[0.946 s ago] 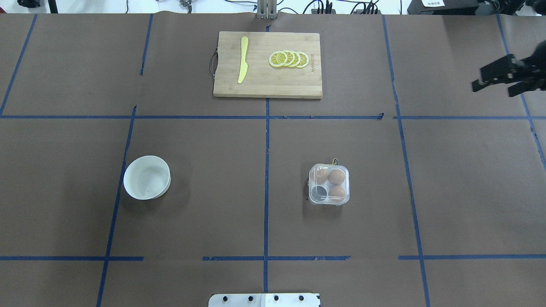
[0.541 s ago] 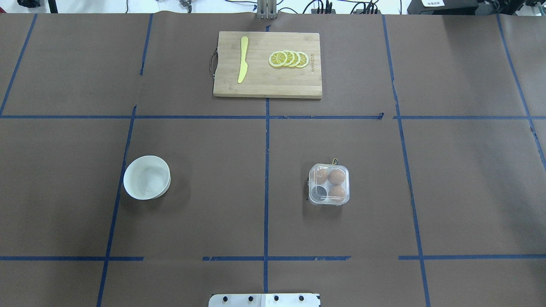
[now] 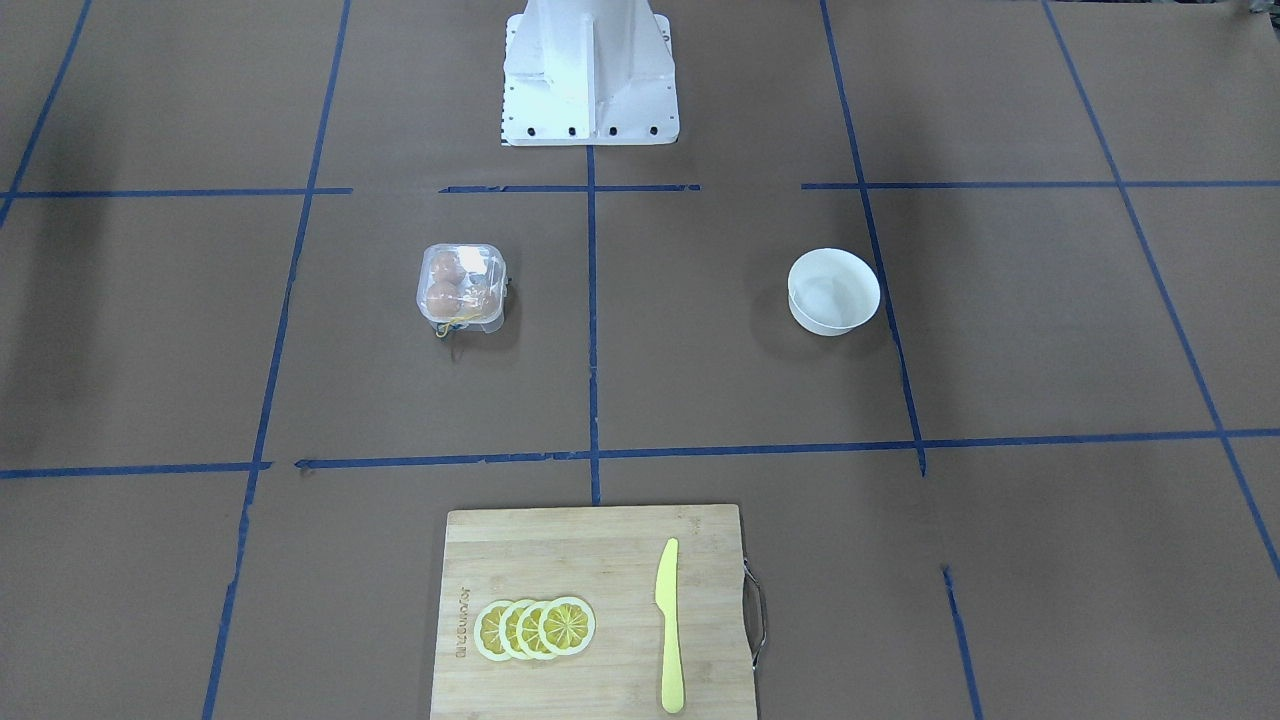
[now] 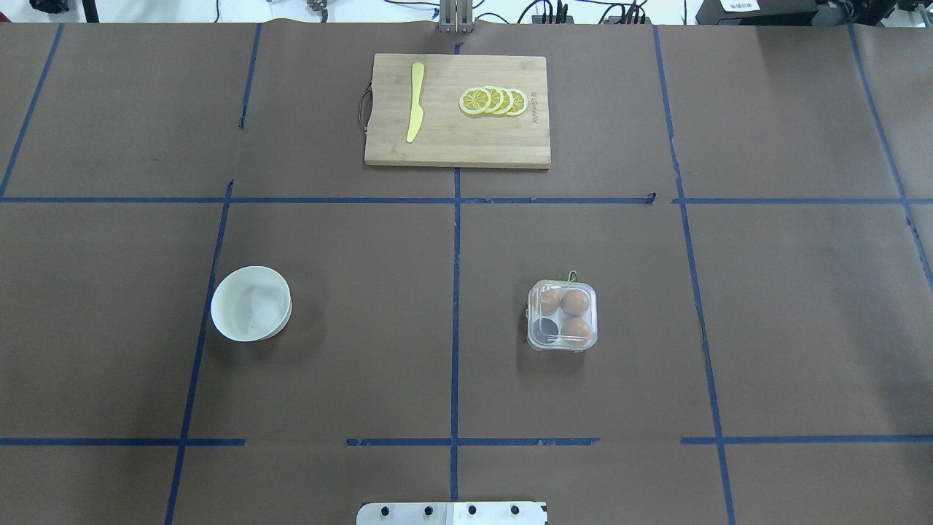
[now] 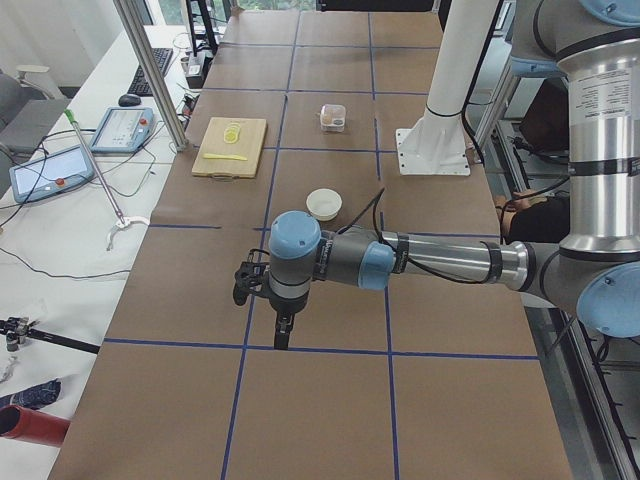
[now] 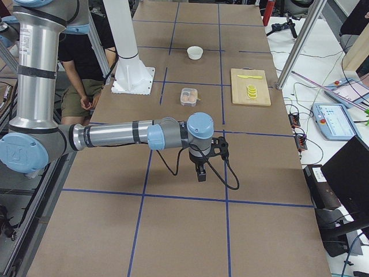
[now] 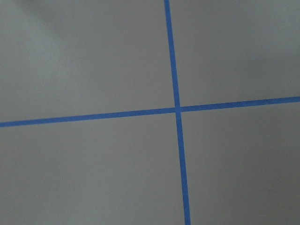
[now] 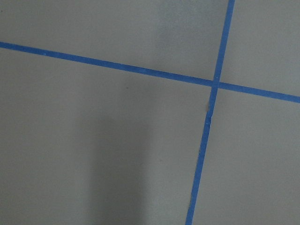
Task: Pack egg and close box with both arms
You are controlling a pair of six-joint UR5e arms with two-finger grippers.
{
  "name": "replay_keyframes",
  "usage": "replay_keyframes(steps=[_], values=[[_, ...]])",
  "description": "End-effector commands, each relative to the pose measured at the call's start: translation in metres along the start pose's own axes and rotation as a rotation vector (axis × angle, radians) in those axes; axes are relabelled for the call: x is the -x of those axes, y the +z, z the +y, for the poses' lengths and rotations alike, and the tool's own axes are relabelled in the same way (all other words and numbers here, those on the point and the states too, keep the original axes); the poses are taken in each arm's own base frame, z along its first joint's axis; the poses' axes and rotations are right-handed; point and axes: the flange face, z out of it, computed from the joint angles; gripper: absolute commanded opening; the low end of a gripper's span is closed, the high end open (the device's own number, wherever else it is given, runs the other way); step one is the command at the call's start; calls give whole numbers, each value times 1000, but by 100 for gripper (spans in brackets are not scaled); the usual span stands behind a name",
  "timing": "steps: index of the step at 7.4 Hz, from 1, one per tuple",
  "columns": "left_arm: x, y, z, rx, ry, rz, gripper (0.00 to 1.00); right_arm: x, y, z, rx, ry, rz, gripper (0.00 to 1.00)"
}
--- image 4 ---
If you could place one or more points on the clear plastic egg box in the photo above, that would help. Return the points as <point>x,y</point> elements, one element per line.
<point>543,333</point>

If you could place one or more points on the brown egg from bowl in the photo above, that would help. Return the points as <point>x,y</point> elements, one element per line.
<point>547,301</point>

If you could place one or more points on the brown egg upper right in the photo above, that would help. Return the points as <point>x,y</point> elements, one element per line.
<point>575,302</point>

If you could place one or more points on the brown egg lower right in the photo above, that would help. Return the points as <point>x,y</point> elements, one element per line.
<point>577,332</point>

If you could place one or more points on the black box top right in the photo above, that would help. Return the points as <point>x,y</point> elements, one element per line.
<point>756,13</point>

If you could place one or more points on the wooden cutting board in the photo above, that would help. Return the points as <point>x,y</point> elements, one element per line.
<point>448,137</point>

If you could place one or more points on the yellow plastic knife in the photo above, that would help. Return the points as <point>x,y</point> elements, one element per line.
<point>416,114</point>

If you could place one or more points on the front lemon slice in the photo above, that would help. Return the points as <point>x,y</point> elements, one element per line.
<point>475,101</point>

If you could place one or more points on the lemon slice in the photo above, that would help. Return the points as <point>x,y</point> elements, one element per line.
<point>475,101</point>
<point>495,98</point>
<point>506,100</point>
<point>519,102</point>

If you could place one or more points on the rear lemon slice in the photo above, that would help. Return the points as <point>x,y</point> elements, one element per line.
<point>519,102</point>

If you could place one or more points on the white round bowl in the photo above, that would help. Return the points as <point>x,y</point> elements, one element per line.
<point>251,304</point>

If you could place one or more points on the white metal plate with bolts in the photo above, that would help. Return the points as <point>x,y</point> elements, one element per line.
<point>479,512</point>

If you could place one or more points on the grey metal bracket at top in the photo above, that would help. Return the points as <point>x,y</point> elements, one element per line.
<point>456,16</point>

